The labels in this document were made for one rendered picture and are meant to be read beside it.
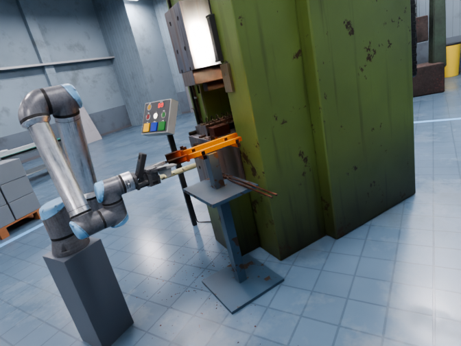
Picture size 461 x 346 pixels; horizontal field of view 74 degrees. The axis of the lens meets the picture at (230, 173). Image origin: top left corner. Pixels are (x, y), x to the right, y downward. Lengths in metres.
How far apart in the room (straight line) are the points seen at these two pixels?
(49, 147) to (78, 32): 11.93
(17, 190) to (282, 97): 3.69
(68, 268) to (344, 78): 1.94
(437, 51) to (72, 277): 7.24
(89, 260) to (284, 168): 1.27
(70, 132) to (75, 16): 11.95
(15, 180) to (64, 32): 8.92
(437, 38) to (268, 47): 5.96
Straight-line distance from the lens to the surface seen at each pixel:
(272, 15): 2.00
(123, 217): 1.49
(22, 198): 4.78
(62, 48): 12.79
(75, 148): 1.66
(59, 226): 1.81
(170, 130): 2.56
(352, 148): 2.31
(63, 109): 1.58
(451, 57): 9.55
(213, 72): 2.20
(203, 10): 2.19
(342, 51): 2.20
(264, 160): 1.94
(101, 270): 1.93
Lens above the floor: 1.31
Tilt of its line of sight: 18 degrees down
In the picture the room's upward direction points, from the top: 13 degrees counter-clockwise
